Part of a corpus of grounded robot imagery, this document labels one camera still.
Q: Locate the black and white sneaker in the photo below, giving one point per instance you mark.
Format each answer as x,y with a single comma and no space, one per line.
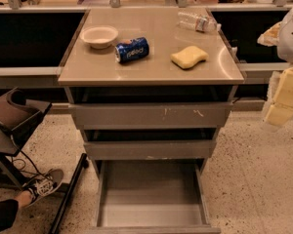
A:
44,185

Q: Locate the open bottom drawer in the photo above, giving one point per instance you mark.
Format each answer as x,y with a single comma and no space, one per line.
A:
151,197

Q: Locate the white bowl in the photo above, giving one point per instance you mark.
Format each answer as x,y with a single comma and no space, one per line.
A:
99,37

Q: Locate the grey drawer cabinet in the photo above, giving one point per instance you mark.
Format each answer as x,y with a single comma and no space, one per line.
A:
94,76

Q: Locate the blue pepsi can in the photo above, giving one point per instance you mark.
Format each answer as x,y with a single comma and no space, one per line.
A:
130,50

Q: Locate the yellow sponge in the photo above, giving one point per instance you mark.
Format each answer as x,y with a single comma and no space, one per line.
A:
189,57

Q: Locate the top drawer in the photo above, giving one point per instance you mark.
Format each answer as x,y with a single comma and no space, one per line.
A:
149,116

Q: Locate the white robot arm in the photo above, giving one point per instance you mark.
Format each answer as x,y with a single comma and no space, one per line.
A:
284,47

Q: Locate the middle drawer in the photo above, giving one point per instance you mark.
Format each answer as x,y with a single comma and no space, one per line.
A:
149,149

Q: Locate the person's leg in black trousers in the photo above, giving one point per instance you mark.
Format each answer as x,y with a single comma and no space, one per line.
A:
9,208

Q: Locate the clear plastic water bottle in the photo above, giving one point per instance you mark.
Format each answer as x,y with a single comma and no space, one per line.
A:
197,22

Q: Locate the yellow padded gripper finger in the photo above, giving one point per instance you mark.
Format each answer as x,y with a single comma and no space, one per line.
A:
278,109
270,37

